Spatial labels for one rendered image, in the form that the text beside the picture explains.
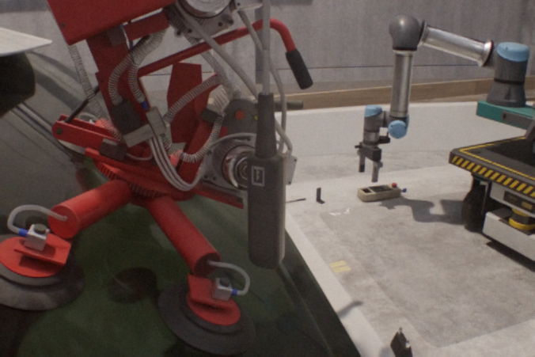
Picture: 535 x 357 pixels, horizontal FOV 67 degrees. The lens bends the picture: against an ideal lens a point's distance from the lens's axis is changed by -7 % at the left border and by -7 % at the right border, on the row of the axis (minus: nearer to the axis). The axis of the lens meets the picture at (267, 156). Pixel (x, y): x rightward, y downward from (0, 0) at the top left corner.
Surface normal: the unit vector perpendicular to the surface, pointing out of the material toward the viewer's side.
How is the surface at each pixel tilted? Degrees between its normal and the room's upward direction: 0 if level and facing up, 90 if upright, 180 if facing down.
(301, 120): 90
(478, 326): 0
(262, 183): 90
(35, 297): 39
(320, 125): 90
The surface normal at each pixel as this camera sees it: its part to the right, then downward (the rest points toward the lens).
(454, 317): 0.00, -0.94
